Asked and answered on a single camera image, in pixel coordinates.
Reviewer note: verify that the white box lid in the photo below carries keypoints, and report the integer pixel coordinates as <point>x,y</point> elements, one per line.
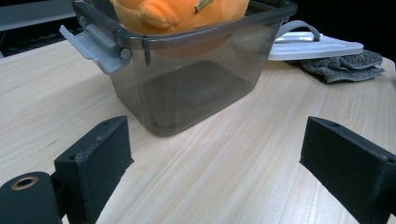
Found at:
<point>311,49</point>

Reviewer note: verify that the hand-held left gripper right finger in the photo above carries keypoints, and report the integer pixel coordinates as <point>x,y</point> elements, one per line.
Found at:
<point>351,171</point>

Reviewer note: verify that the orange plush toy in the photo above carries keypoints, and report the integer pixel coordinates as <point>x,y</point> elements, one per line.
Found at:
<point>174,15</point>

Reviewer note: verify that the grey transparent storage box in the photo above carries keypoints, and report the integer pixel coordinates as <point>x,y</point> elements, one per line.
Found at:
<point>193,93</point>

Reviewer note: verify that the grey fluffy cloth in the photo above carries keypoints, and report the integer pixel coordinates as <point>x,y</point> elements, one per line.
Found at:
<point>342,67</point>

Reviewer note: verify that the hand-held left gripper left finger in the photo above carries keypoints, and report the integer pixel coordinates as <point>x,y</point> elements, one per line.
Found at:
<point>96,168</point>

